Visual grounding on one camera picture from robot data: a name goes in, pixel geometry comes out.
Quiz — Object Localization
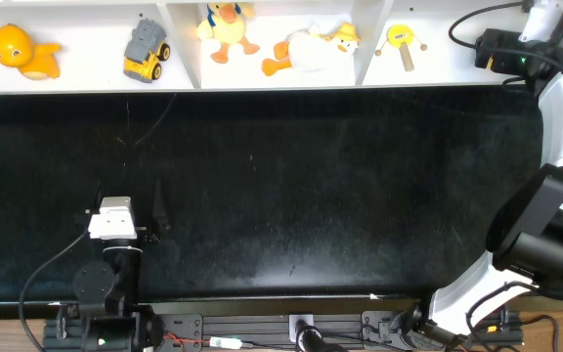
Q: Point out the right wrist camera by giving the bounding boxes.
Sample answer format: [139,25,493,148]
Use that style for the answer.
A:
[519,0,563,44]

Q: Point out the white shelf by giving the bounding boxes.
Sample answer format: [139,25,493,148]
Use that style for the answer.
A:
[0,0,563,96]

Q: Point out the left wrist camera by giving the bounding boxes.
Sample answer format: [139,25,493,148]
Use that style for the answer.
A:
[87,196,139,242]

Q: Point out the white plush duck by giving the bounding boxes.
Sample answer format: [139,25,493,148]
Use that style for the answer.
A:
[261,22,362,78]

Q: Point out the black cable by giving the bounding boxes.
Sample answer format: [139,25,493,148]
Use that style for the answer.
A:
[448,0,563,352]
[18,231,91,352]

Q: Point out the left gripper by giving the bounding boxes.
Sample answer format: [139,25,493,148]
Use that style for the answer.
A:
[75,177,172,245]

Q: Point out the yellow plush duck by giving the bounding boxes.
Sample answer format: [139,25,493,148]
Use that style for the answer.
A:
[195,2,262,66]

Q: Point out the grey and yellow toy truck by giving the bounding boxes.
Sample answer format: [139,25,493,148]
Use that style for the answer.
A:
[122,18,172,84]

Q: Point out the mounting rail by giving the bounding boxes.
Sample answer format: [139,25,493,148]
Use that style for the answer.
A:
[41,311,527,352]

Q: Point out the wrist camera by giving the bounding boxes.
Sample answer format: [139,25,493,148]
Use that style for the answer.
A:
[87,196,139,242]
[519,0,563,44]

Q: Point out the yellow rubber duck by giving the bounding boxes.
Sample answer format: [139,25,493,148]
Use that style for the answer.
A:
[0,22,63,82]

